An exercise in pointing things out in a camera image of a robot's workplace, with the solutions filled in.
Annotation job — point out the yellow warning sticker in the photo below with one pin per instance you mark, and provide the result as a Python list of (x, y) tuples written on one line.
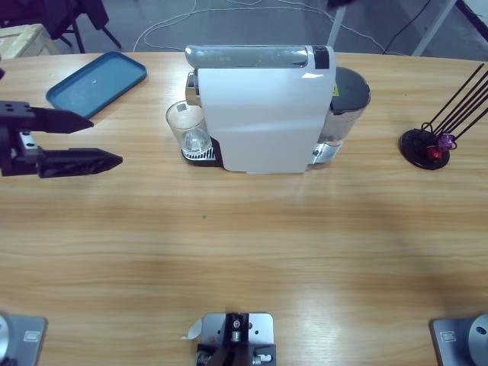
[(336, 90)]

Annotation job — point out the wooden crate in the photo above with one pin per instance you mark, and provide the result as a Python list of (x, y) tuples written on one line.
[(23, 42)]

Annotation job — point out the red coffee capsule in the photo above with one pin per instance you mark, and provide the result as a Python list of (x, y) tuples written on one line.
[(434, 153)]

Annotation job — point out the silver machine lever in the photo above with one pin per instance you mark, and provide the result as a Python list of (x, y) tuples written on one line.
[(248, 57)]

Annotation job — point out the white metal frame leg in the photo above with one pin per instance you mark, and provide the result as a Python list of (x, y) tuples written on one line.
[(337, 26), (434, 28)]

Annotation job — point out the black drip tray metal grille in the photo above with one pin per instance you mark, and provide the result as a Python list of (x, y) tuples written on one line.
[(216, 152)]

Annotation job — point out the white block with dark post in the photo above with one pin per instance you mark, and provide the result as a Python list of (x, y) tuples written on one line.
[(259, 328)]

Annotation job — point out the white coffee machine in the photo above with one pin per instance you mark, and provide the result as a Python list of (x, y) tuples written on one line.
[(267, 114)]

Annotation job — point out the purple coffee capsule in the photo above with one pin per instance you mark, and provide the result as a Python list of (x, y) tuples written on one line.
[(445, 142)]

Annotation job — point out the blue plastic tray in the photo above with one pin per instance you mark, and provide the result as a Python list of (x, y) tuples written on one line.
[(95, 85)]

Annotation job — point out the black capsule holder with rods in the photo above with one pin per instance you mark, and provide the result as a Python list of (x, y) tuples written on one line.
[(413, 143)]

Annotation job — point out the black chair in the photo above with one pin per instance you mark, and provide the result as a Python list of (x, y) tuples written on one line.
[(91, 15)]

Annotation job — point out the clear drinking glass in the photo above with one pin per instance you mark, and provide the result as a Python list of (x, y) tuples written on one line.
[(187, 126)]

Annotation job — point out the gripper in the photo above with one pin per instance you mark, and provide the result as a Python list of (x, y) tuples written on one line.
[(15, 114)]

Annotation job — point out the white paper tag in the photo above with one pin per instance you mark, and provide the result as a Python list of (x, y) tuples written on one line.
[(194, 329)]

